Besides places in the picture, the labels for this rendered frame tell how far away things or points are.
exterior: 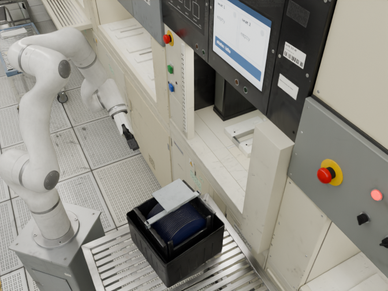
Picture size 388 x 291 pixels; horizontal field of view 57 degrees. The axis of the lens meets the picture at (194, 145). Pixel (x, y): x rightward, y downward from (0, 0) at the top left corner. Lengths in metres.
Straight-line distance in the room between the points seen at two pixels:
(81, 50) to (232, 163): 0.81
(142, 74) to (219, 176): 0.98
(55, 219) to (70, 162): 1.55
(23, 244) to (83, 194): 1.17
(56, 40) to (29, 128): 0.31
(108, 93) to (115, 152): 1.47
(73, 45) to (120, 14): 1.73
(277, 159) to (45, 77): 0.75
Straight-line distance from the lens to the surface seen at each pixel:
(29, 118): 1.31
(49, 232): 1.61
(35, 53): 1.27
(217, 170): 1.65
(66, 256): 1.60
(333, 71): 0.86
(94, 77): 1.49
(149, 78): 2.30
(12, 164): 1.40
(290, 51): 0.94
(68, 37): 1.35
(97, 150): 3.10
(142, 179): 2.80
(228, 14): 1.14
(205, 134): 1.83
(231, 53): 1.17
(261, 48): 1.03
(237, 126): 1.83
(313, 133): 0.94
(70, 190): 2.86
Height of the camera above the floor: 2.07
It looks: 43 degrees down
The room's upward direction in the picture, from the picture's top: straight up
